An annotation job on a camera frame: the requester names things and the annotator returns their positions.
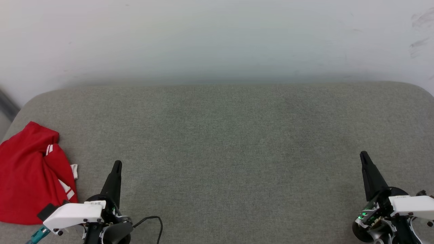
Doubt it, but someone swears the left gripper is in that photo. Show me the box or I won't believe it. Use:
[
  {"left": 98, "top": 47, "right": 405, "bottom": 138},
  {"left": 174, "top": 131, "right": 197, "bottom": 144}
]
[{"left": 83, "top": 160, "right": 134, "bottom": 244}]

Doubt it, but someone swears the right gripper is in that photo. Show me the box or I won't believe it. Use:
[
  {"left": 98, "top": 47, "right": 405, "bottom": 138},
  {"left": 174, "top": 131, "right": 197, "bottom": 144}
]
[{"left": 352, "top": 151, "right": 434, "bottom": 244}]

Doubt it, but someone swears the red white-striped garment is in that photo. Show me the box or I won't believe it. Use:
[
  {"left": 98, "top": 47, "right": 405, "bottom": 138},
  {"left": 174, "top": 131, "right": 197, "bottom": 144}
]
[{"left": 0, "top": 121, "right": 79, "bottom": 225}]

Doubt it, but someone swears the grey fabric sofa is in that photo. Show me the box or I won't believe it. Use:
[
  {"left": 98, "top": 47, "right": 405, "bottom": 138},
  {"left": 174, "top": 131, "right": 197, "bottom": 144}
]
[{"left": 0, "top": 81, "right": 434, "bottom": 244}]

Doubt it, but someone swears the thin black cable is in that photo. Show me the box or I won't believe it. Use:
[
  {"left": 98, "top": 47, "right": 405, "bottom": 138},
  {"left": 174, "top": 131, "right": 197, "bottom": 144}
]
[{"left": 132, "top": 216, "right": 164, "bottom": 244}]

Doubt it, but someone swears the teal left cable connector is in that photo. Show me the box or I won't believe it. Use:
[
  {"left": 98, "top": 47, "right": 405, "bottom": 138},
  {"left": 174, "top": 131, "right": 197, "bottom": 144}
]
[{"left": 25, "top": 225, "right": 51, "bottom": 244}]

